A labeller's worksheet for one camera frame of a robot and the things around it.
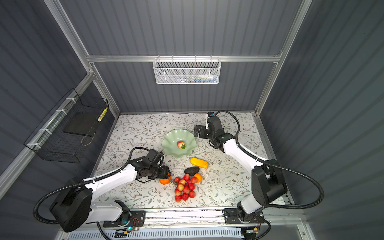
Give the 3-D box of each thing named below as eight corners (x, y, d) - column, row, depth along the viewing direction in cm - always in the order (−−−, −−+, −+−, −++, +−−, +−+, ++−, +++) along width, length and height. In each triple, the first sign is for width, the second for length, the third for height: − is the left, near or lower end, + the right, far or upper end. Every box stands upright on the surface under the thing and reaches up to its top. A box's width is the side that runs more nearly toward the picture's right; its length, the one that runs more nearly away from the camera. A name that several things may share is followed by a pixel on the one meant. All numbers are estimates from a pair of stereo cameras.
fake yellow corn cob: (189, 164, 94) (189, 162, 91) (191, 158, 96) (191, 156, 94) (207, 170, 91) (207, 167, 89) (208, 163, 94) (209, 161, 91)
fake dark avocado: (189, 179, 88) (189, 177, 85) (184, 173, 91) (184, 170, 87) (199, 172, 91) (200, 169, 88) (195, 166, 94) (195, 162, 90)
